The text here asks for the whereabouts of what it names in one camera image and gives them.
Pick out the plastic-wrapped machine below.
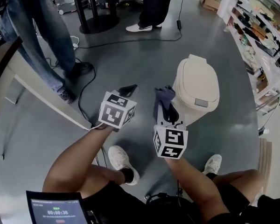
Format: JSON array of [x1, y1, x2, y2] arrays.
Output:
[[55, 0, 75, 15]]

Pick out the person's leg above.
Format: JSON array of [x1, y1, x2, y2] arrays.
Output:
[[80, 164, 129, 199], [212, 169, 264, 207]]

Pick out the person's white sneaker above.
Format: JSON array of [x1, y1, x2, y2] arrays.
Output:
[[202, 154, 222, 176], [107, 145, 140, 186]]

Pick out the long-handled broom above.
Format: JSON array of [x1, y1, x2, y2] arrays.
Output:
[[258, 94, 280, 136]]

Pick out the cardboard box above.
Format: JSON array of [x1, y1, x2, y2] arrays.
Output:
[[199, 0, 221, 13]]

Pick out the person's right leg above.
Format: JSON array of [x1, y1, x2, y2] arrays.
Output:
[[212, 169, 264, 207]]

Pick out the white power cable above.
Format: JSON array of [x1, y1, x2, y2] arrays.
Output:
[[70, 35, 81, 49]]

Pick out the white desk with brown top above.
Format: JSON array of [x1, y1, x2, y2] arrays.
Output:
[[0, 36, 91, 161]]

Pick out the person's right white sneaker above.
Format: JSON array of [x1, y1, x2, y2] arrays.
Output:
[[202, 154, 222, 176]]

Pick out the person's black shorts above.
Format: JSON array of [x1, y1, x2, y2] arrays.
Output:
[[81, 171, 252, 224]]

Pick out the person's left forearm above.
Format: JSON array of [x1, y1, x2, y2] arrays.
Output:
[[42, 124, 117, 193]]

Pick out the person's left white sneaker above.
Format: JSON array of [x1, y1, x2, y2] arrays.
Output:
[[107, 145, 140, 186]]

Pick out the beige pedal trash bin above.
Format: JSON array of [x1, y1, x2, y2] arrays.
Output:
[[172, 54, 220, 127]]

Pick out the purple cloth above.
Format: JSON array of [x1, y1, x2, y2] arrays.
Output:
[[153, 85, 177, 119]]

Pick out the black floor cable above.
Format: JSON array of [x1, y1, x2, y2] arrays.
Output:
[[78, 62, 96, 128]]

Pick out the white shelving unit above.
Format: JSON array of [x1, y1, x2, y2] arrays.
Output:
[[217, 0, 280, 116]]

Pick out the black adapter cable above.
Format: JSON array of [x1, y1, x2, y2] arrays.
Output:
[[77, 0, 186, 49]]

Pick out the black keyboard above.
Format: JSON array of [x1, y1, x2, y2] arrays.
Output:
[[255, 41, 274, 56]]

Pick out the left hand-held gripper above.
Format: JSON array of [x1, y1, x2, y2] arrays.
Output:
[[98, 84, 140, 133]]

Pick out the black tablet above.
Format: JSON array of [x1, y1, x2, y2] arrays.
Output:
[[25, 190, 89, 224]]

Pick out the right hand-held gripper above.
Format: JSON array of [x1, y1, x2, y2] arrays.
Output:
[[153, 105, 189, 160]]

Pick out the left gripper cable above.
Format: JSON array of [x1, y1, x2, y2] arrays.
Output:
[[90, 122, 108, 132]]

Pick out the person's left leg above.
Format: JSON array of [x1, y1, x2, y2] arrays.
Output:
[[80, 164, 129, 199]]

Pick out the person's right forearm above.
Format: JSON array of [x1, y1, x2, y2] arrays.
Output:
[[164, 157, 231, 224]]

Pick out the round wooden table black legs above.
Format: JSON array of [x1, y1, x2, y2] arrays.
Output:
[[51, 0, 120, 35]]

